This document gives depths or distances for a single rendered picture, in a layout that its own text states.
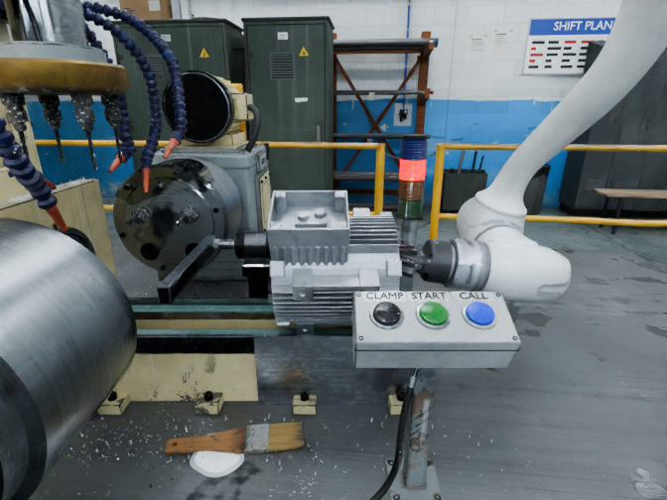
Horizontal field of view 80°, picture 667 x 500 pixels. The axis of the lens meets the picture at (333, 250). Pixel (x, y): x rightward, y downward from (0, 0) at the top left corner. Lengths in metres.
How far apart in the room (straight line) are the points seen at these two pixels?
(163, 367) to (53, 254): 0.33
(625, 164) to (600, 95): 5.13
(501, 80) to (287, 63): 2.97
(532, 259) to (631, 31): 0.33
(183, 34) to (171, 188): 3.14
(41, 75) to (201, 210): 0.39
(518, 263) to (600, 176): 5.05
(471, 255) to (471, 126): 4.98
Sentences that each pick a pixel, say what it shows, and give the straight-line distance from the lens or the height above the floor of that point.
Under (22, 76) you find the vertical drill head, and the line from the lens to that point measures 0.67.
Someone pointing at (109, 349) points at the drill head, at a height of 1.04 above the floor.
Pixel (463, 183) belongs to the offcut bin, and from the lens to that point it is 5.21.
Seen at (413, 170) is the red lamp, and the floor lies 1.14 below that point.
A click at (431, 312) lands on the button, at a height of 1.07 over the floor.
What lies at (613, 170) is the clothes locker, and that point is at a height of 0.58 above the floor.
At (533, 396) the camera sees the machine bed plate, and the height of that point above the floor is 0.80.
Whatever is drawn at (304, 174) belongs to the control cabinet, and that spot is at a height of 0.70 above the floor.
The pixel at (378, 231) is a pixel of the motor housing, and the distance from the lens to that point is 0.64.
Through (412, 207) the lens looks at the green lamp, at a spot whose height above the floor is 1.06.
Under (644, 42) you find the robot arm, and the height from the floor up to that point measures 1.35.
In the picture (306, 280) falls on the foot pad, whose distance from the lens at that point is 0.60.
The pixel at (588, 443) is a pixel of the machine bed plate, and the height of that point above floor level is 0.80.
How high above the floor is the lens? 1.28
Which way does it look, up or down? 20 degrees down
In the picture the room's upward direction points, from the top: straight up
